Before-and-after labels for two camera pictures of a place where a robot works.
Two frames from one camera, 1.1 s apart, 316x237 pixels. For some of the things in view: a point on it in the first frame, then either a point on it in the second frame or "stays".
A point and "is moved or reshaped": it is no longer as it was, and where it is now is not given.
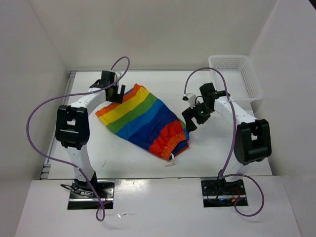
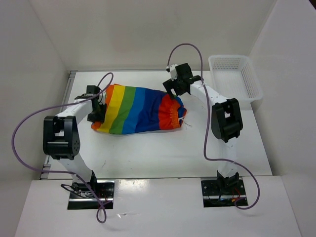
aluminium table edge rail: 47,163 stays
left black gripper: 118,98 → 100,118
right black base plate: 219,193 stays
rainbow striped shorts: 141,118 is moved or reshaped
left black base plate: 83,196 stays
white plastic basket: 243,83 stays
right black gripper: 189,112 → 169,85
